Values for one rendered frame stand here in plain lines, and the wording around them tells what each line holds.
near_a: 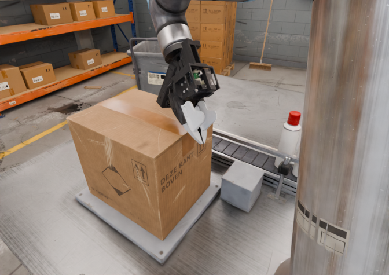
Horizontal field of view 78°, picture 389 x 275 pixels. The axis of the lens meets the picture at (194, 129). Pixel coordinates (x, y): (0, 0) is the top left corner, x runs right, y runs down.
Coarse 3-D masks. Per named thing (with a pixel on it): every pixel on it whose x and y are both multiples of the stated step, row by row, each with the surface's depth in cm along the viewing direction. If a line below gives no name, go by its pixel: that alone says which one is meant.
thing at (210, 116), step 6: (198, 102) 53; (204, 102) 52; (198, 108) 53; (204, 108) 51; (204, 114) 52; (210, 114) 50; (210, 120) 50; (204, 126) 52; (204, 132) 52; (204, 138) 51
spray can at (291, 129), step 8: (296, 112) 71; (288, 120) 71; (296, 120) 70; (288, 128) 71; (296, 128) 71; (288, 136) 72; (296, 136) 72; (280, 144) 76; (288, 144) 73; (288, 152) 75; (280, 160) 78
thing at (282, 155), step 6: (216, 132) 85; (222, 132) 84; (228, 138) 83; (234, 138) 81; (240, 138) 81; (246, 144) 80; (252, 144) 78; (258, 144) 78; (264, 150) 77; (270, 150) 75; (282, 156) 74; (288, 156) 73; (294, 156) 73; (294, 162) 72
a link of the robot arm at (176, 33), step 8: (176, 24) 50; (184, 24) 52; (160, 32) 51; (168, 32) 50; (176, 32) 50; (184, 32) 51; (160, 40) 52; (168, 40) 50; (176, 40) 50; (184, 40) 50; (160, 48) 53
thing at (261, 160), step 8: (216, 144) 92; (224, 144) 92; (232, 144) 92; (224, 152) 88; (232, 152) 88; (240, 152) 88; (248, 152) 88; (256, 152) 88; (248, 160) 84; (256, 160) 84; (264, 160) 84; (272, 160) 84; (264, 168) 80; (272, 168) 80; (288, 176) 77
